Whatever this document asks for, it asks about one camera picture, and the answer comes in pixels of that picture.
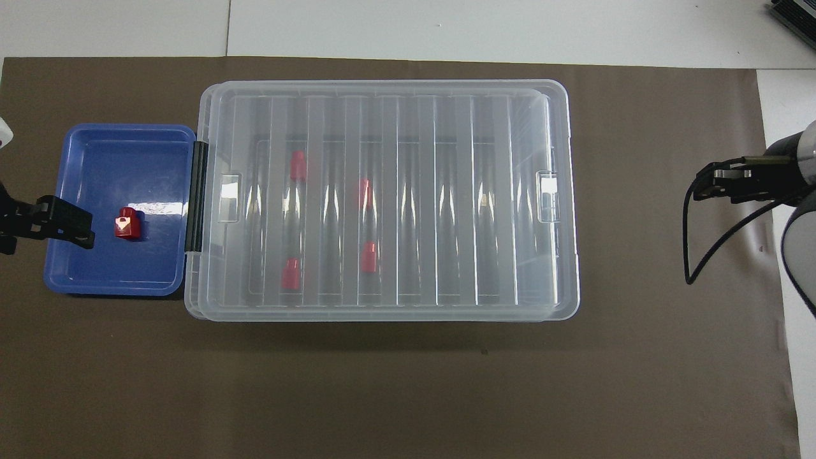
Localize clear ribbed box lid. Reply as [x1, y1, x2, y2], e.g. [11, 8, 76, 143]
[199, 80, 581, 321]

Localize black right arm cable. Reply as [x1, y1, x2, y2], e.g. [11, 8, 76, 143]
[683, 163, 778, 286]

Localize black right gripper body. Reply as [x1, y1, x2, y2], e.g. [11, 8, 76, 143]
[741, 134, 806, 205]

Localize clear plastic storage box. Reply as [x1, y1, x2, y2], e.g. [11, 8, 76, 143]
[184, 81, 578, 321]

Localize black box latch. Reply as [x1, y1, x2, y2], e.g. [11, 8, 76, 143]
[184, 142, 210, 253]

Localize brown table mat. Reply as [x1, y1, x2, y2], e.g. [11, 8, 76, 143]
[0, 56, 801, 459]

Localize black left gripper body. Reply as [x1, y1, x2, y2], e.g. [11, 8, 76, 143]
[0, 184, 41, 256]

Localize blue plastic tray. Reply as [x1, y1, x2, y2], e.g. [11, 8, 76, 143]
[43, 123, 197, 298]

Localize black ribbed device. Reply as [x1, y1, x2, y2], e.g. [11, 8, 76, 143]
[768, 0, 816, 34]

